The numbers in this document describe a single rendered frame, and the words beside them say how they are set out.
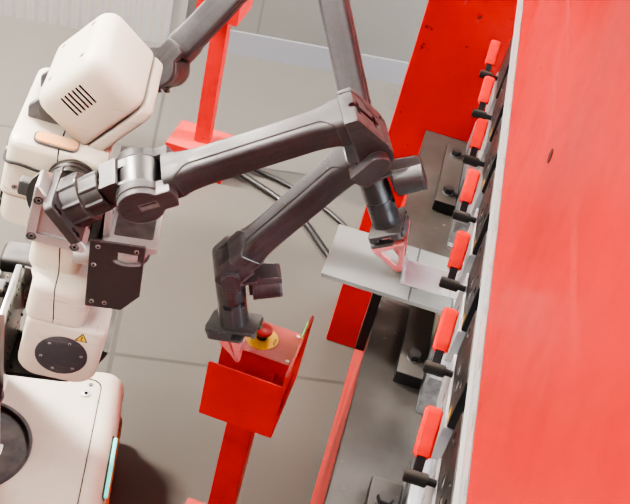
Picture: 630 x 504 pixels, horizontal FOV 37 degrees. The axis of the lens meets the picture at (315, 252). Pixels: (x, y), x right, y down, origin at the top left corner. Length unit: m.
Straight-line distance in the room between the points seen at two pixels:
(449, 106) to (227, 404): 1.14
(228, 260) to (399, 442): 0.45
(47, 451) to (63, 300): 0.60
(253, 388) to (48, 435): 0.70
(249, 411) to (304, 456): 0.92
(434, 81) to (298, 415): 1.09
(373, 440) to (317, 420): 1.21
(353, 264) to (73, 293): 0.55
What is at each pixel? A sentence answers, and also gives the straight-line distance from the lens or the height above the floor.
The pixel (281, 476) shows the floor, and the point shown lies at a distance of 2.75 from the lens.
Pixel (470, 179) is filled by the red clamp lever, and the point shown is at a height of 1.30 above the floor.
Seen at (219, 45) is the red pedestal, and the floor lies 0.56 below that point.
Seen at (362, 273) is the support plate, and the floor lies 1.00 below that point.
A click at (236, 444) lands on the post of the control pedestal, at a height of 0.53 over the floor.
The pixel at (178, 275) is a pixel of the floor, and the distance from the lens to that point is 3.30.
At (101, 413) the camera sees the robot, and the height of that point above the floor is 0.28.
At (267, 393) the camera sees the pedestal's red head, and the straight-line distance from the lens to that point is 1.86.
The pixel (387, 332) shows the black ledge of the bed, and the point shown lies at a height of 0.88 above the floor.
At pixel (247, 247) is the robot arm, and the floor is 1.11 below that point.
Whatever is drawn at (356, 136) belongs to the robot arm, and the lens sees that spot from 1.45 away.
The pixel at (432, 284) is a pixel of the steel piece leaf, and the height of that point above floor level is 1.00.
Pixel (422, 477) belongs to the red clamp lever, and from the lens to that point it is 1.16.
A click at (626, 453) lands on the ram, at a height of 1.76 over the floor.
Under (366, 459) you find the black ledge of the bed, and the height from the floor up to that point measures 0.87.
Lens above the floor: 2.12
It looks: 37 degrees down
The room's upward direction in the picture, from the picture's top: 15 degrees clockwise
